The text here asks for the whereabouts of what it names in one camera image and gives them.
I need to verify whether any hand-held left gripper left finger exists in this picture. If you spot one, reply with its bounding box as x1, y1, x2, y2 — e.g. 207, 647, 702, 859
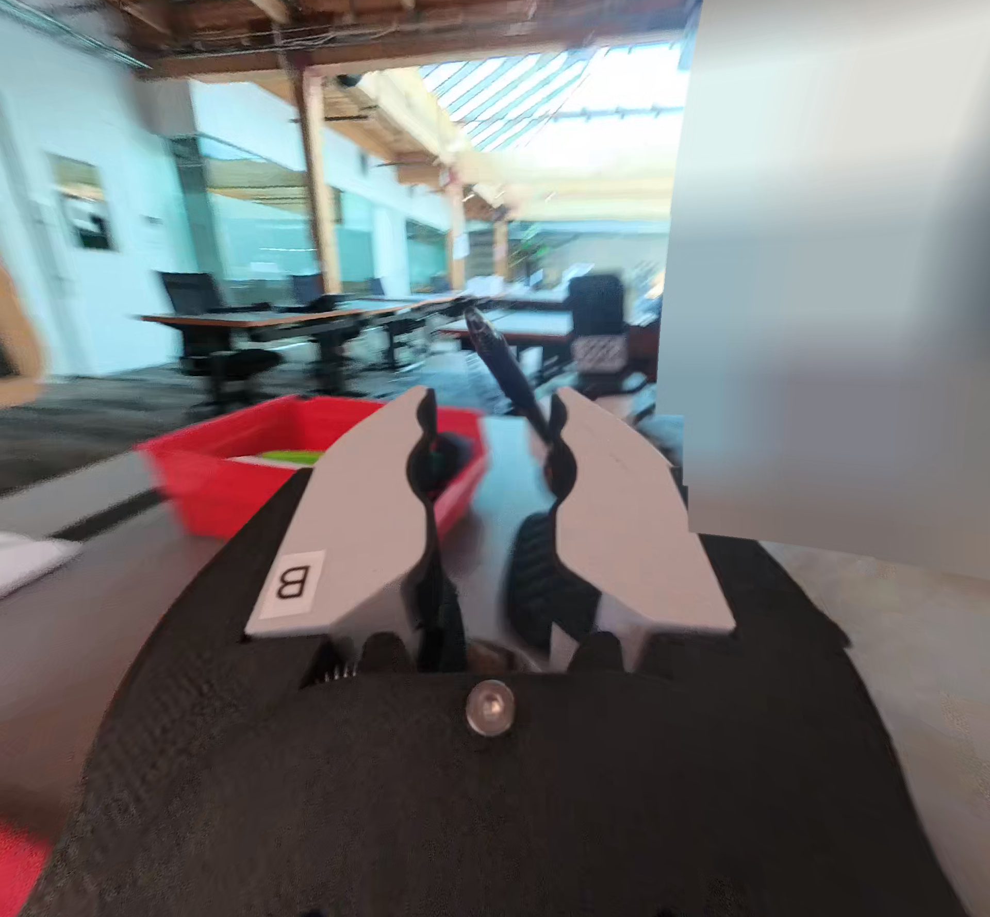
244, 386, 467, 672

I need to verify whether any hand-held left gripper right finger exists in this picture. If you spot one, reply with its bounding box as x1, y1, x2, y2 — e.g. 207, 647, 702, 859
506, 389, 737, 672

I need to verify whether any blue pen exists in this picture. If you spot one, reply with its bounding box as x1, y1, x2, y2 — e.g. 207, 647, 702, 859
463, 305, 561, 448

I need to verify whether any red object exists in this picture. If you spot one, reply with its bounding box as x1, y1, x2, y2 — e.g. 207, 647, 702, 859
0, 820, 52, 917

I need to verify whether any red plastic bin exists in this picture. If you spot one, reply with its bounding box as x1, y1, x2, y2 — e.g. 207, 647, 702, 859
138, 394, 490, 541

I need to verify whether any long wooden desk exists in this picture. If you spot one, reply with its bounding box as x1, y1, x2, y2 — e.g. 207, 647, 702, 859
139, 297, 407, 397

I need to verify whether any black high-back chair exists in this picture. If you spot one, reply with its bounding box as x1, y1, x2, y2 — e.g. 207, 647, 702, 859
568, 272, 628, 340

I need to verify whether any grey top table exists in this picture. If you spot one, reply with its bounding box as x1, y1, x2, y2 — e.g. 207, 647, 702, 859
436, 311, 578, 363

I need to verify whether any black office chair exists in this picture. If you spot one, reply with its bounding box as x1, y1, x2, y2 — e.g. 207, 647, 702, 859
158, 271, 284, 402

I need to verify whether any black tape strip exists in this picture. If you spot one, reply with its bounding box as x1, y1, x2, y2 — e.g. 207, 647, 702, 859
57, 487, 168, 541

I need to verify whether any frosted glass partition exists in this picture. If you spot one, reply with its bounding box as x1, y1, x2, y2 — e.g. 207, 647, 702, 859
174, 135, 323, 293

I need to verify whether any white door with window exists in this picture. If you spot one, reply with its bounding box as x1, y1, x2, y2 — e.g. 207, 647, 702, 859
23, 121, 167, 378

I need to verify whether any white paper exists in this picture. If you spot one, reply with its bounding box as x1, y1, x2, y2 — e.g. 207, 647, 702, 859
0, 532, 83, 598

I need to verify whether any orange curved panel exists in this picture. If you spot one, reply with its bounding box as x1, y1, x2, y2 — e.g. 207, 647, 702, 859
0, 263, 49, 409

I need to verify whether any slim wooden post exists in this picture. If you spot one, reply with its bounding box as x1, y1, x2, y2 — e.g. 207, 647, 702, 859
444, 182, 470, 292

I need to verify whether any thick wooden post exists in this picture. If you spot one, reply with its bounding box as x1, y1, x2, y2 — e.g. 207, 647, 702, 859
296, 70, 343, 296

